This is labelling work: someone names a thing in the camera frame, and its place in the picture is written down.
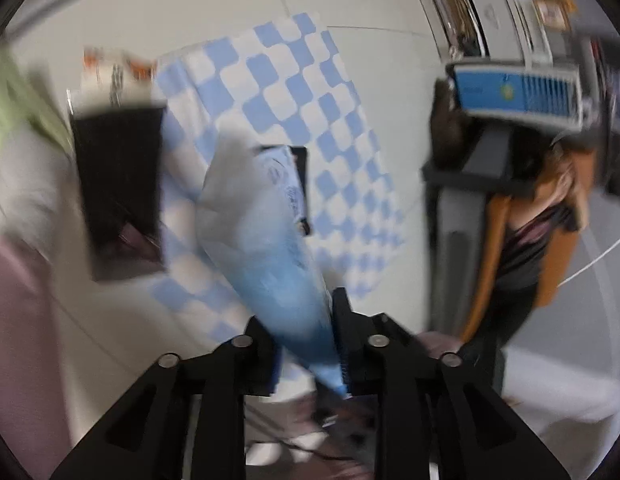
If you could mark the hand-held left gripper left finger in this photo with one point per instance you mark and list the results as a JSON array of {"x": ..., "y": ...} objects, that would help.
[{"x": 260, "y": 360}]

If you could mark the black snack packet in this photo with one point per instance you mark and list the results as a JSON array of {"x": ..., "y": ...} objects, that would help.
[{"x": 302, "y": 170}]

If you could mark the long white printed box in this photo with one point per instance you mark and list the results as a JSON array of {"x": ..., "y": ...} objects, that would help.
[{"x": 115, "y": 80}]

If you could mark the grey desk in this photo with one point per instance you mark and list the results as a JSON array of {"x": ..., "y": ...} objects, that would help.
[{"x": 455, "y": 260}]

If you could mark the light blue packet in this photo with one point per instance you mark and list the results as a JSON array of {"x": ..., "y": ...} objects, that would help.
[{"x": 270, "y": 260}]

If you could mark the white shelf unit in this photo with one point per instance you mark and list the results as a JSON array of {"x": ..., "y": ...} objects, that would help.
[{"x": 495, "y": 15}]

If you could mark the person's pink pants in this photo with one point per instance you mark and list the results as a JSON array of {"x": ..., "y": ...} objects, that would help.
[{"x": 20, "y": 360}]

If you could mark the blue white air cooler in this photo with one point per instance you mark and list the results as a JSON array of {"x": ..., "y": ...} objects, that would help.
[{"x": 485, "y": 90}]

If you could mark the blue white checkered mat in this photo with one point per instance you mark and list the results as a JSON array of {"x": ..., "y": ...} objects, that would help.
[{"x": 300, "y": 85}]

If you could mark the light green plastic chair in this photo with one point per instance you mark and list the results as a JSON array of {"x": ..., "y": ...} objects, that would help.
[{"x": 15, "y": 105}]

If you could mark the black monitor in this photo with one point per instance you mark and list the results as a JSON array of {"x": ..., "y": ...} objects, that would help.
[{"x": 615, "y": 110}]

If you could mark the brown cardboard box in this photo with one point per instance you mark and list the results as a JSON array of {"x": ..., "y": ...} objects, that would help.
[{"x": 115, "y": 185}]

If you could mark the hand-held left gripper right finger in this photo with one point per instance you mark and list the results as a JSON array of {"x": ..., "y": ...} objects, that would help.
[{"x": 350, "y": 340}]

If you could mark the brown bag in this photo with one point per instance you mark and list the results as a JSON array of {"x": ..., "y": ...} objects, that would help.
[{"x": 445, "y": 130}]

